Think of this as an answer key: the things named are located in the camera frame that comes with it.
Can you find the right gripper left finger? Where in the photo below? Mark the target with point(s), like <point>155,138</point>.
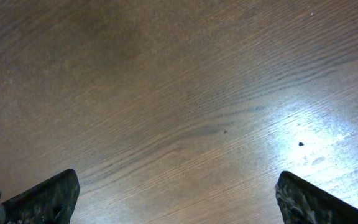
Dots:
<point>52,201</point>

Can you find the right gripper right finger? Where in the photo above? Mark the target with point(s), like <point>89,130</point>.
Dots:
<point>302,202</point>

